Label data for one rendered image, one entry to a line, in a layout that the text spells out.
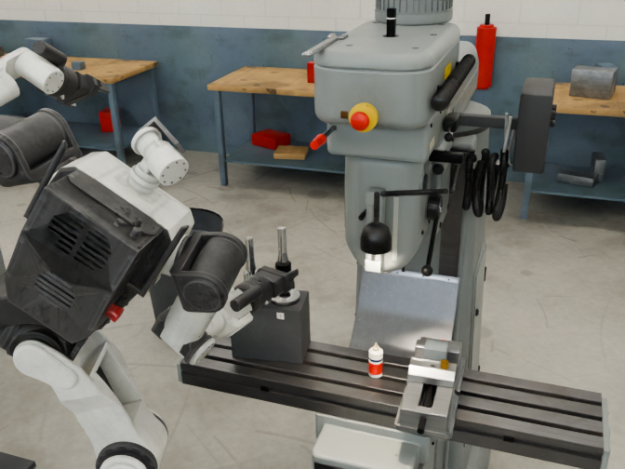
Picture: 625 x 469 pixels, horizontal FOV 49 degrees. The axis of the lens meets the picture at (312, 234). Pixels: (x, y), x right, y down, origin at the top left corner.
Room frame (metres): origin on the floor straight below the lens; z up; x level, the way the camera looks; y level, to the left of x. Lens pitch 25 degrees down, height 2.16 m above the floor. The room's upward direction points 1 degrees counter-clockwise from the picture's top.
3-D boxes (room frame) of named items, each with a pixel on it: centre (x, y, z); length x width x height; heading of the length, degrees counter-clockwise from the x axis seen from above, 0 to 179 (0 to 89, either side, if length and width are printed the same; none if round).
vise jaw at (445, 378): (1.53, -0.32, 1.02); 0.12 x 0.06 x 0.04; 72
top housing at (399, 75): (1.65, -0.20, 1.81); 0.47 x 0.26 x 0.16; 160
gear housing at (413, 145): (1.67, -0.21, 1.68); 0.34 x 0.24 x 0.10; 160
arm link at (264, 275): (1.70, 0.14, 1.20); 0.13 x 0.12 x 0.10; 55
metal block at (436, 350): (1.58, -0.33, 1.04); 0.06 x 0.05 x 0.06; 72
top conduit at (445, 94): (1.61, -0.34, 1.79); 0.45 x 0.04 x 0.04; 160
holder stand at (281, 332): (1.78, 0.13, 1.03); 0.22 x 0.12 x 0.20; 77
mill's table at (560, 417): (1.63, -0.19, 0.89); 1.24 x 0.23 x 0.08; 70
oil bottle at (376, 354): (1.64, -0.17, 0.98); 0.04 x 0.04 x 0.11
